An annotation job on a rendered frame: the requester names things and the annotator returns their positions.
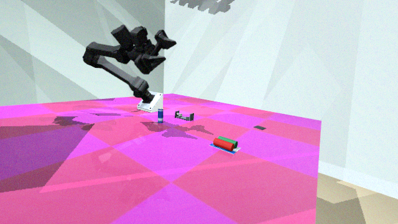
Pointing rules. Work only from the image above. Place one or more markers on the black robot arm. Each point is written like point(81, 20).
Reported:
point(129, 41)

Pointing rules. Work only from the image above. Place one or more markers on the blue and white battery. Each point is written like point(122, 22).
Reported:
point(160, 115)

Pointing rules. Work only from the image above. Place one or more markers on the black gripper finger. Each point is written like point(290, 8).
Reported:
point(168, 43)
point(152, 62)

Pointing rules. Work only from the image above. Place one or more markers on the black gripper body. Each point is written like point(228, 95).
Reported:
point(151, 49)

